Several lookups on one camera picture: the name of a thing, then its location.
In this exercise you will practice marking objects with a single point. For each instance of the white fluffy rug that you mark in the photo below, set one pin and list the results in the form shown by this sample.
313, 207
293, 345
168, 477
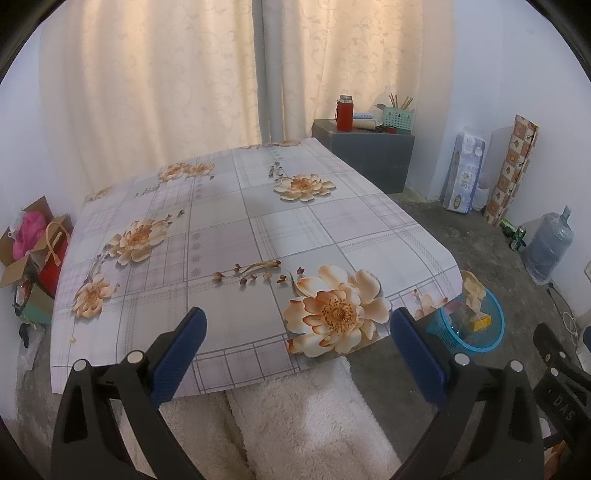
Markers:
300, 424

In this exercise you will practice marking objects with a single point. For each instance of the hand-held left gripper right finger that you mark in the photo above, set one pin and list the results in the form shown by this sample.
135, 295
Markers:
418, 360

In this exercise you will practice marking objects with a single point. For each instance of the small red black item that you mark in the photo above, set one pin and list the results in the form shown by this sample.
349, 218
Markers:
388, 129

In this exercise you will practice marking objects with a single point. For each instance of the cream roll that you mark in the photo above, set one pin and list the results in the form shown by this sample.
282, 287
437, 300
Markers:
364, 124

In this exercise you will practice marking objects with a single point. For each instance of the large blue water jug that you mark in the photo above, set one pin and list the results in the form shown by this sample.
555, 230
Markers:
549, 249

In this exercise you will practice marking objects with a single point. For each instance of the grey cabinet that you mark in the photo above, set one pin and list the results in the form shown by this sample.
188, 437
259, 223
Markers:
364, 159

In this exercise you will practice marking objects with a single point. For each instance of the yellow white box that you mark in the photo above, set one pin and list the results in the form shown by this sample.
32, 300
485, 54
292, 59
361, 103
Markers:
479, 322

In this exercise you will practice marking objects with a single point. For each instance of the red thermos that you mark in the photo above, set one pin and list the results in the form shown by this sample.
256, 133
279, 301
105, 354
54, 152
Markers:
344, 115

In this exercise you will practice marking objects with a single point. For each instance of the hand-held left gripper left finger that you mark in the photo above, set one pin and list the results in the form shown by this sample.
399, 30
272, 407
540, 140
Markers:
178, 355

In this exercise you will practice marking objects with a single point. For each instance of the green bottle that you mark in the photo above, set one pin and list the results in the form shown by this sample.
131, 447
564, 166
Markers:
515, 235

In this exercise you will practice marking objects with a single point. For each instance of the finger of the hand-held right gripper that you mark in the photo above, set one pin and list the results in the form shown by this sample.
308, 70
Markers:
554, 350

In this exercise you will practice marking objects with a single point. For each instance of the pink plastic bag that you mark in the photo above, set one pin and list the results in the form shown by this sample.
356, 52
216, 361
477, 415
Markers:
27, 235

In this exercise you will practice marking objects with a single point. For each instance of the blue plastic basket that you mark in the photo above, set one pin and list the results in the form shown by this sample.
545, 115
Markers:
489, 341

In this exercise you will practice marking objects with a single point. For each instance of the green cardboard box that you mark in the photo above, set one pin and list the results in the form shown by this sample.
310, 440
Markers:
39, 307

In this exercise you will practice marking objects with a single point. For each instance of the white blue box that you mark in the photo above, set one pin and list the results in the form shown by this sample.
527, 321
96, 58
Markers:
364, 115

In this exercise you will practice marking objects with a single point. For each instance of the white tissue pack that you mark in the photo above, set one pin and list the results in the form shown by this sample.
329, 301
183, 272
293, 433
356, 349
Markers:
464, 173

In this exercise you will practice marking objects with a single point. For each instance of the patterned paper roll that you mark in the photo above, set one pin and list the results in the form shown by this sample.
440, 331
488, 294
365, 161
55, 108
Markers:
512, 170

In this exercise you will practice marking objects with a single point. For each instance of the red gift bag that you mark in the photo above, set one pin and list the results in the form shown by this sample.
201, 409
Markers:
51, 277

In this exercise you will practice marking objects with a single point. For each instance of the brown cardboard box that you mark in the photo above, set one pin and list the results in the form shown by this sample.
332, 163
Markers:
16, 272

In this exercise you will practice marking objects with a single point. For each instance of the bunch of wooden chopsticks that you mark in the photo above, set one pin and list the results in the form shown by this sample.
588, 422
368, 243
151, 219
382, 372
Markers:
400, 102

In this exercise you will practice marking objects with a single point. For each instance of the teal chopstick holder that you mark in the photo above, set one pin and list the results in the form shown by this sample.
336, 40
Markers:
399, 121

